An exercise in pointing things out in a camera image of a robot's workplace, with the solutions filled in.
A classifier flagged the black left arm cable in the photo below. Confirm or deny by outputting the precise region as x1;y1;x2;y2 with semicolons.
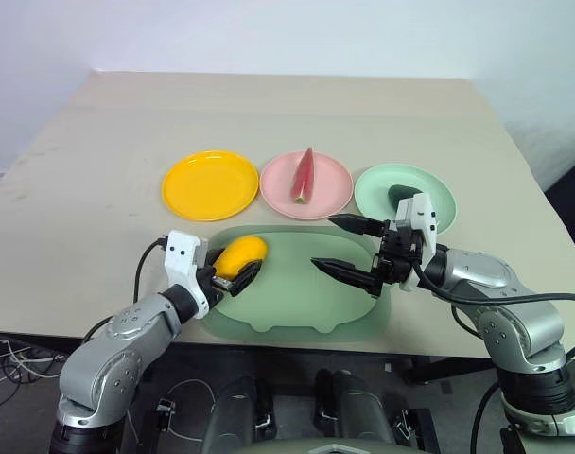
81;237;171;342

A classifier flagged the white floor cables bundle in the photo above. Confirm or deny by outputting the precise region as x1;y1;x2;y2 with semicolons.
0;334;66;387

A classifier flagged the green silicone tray mat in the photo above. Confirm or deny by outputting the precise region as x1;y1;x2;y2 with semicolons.
200;225;393;340

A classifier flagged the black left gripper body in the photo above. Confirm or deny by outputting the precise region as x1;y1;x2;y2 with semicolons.
196;257;235;306

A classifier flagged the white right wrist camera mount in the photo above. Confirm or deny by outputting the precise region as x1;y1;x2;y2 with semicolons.
392;192;441;292

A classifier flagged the red watermelon slice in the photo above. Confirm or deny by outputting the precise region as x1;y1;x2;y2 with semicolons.
289;146;317;205

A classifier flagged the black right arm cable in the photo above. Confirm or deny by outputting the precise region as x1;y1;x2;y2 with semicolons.
411;260;575;364

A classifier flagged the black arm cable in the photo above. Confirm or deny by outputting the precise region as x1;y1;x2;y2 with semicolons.
411;260;575;364
81;237;171;342

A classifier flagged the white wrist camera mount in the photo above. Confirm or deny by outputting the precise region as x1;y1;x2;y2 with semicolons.
165;229;210;321
392;192;441;292

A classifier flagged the black table frame bar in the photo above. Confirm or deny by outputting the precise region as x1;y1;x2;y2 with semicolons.
400;355;497;385

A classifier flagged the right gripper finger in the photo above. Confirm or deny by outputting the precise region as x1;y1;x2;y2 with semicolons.
327;213;389;238
310;256;382;299

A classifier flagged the dark green avocado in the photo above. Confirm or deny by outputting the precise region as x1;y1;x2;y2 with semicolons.
387;183;426;209

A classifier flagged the yellow plate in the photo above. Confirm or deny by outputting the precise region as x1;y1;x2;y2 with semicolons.
161;149;260;222

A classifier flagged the dark rounded left robot leg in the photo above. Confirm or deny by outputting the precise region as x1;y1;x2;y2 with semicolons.
200;375;275;454

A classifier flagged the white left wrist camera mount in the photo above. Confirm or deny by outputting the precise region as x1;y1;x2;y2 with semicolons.
165;229;210;321

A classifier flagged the dark rounded robot leg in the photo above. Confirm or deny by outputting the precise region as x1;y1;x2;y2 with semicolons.
200;375;275;454
314;368;398;454

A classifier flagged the thin white floor cable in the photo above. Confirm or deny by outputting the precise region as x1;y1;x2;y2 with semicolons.
166;377;225;442

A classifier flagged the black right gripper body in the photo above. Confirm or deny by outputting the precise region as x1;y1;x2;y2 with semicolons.
371;218;429;286

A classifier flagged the pink plate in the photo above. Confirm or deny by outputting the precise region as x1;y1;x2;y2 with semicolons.
259;151;355;221

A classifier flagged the dark rounded right robot leg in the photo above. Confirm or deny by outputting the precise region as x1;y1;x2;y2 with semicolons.
314;368;398;454

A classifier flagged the light green plate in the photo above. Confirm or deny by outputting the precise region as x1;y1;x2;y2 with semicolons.
354;163;459;235

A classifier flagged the yellow mango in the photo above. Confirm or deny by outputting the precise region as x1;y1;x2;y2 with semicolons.
212;236;270;280

